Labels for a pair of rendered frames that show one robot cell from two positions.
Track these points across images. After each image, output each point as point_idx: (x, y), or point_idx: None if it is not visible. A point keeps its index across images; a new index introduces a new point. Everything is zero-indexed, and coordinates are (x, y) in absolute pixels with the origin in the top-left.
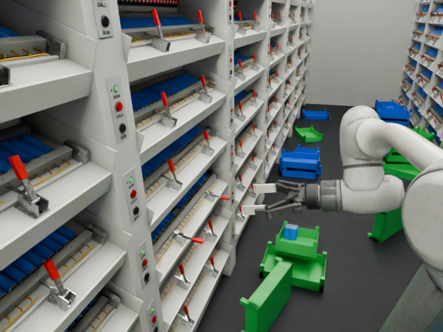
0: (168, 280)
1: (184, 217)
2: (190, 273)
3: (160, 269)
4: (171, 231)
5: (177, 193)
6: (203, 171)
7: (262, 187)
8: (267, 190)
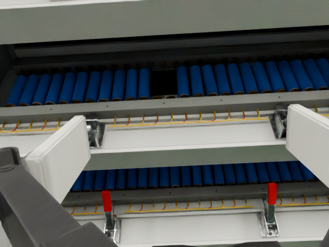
0: (94, 199)
1: (156, 114)
2: (146, 230)
3: (0, 146)
4: (87, 110)
5: (47, 3)
6: (232, 16)
7: (304, 129)
8: (319, 160)
